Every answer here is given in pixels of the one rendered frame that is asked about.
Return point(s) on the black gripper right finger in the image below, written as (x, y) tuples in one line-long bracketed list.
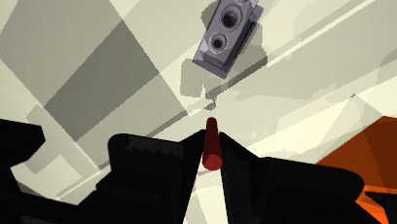
[(248, 180)]

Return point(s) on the dark red peg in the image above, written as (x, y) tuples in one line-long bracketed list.
[(212, 156)]

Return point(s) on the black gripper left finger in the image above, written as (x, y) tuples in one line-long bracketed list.
[(177, 160)]

